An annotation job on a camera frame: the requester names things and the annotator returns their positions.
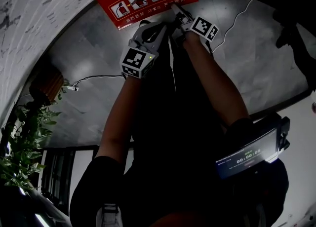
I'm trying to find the red fire extinguisher box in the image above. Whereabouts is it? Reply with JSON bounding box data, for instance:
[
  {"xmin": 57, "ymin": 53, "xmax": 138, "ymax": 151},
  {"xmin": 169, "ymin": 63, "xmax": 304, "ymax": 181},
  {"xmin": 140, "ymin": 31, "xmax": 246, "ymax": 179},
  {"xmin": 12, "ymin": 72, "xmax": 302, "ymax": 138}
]
[{"xmin": 95, "ymin": 0, "xmax": 199, "ymax": 31}]

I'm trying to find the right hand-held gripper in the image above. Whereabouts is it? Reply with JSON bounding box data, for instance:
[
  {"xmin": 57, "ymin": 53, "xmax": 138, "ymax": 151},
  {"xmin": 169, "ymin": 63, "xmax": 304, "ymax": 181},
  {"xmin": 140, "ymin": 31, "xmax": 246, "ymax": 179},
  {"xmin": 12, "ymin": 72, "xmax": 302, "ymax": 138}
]
[{"xmin": 171, "ymin": 3, "xmax": 220, "ymax": 42}]

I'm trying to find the green leafy plant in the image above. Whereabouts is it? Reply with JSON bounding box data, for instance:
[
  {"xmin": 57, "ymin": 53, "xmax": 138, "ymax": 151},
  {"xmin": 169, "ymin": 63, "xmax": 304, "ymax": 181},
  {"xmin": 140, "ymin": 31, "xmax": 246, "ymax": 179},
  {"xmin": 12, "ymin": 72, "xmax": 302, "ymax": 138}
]
[{"xmin": 0, "ymin": 79, "xmax": 71, "ymax": 193}]

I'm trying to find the white cable with adapter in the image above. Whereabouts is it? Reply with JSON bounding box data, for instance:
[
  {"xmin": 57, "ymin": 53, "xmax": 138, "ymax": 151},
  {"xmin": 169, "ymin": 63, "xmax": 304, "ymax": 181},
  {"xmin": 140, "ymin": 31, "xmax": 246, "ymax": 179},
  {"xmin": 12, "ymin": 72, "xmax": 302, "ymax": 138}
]
[{"xmin": 66, "ymin": 74, "xmax": 124, "ymax": 93}]

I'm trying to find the long white cable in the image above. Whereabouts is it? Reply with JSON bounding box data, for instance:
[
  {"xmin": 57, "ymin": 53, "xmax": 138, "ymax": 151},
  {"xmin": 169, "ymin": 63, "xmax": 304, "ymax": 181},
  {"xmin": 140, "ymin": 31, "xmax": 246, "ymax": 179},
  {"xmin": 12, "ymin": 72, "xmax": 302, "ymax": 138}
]
[{"xmin": 211, "ymin": 0, "xmax": 255, "ymax": 54}]

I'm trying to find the brown ribbed plant pot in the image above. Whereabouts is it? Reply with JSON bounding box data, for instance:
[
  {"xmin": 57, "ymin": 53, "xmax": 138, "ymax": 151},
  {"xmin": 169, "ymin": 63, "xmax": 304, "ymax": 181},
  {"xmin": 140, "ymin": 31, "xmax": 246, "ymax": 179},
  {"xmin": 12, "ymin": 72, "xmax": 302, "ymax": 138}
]
[{"xmin": 29, "ymin": 69, "xmax": 65, "ymax": 106}]

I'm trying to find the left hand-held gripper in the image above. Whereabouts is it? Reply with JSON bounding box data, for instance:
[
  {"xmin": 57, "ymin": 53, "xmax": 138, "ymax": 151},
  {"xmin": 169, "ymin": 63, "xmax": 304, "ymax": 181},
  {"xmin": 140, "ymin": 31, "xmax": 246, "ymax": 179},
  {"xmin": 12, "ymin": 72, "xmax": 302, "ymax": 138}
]
[{"xmin": 120, "ymin": 20, "xmax": 169, "ymax": 80}]

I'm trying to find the person's left forearm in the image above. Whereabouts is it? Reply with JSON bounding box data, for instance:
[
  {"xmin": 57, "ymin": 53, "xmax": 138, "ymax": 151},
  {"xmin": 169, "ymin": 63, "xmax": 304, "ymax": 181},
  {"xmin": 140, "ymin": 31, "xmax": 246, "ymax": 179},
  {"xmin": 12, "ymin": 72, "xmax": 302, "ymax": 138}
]
[{"xmin": 98, "ymin": 74, "xmax": 142, "ymax": 163}]

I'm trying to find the black framed glass partition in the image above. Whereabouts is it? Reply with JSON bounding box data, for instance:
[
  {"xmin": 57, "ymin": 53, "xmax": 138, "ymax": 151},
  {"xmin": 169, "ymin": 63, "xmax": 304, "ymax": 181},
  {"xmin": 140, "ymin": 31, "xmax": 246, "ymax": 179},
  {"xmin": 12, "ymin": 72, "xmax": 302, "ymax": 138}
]
[{"xmin": 39, "ymin": 145, "xmax": 100, "ymax": 217}]

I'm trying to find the person's right forearm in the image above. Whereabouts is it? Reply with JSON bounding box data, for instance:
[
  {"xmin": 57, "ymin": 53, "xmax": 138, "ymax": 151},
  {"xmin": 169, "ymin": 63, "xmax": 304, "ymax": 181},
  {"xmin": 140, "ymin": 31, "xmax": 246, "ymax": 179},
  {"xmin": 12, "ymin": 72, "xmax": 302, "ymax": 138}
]
[{"xmin": 182, "ymin": 32, "xmax": 250, "ymax": 127}]

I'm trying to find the black tablet with screen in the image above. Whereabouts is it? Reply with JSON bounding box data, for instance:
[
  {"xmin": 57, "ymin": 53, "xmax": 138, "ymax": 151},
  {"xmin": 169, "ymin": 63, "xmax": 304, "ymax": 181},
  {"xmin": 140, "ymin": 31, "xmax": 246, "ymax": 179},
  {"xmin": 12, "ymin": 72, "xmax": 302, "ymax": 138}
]
[{"xmin": 214, "ymin": 115, "xmax": 291, "ymax": 180}]

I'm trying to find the grey shoulder strap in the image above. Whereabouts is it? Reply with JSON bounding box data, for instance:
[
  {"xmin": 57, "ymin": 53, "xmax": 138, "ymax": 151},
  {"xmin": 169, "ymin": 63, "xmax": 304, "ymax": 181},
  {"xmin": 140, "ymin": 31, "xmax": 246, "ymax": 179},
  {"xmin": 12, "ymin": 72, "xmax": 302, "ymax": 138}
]
[{"xmin": 95, "ymin": 203, "xmax": 124, "ymax": 227}]

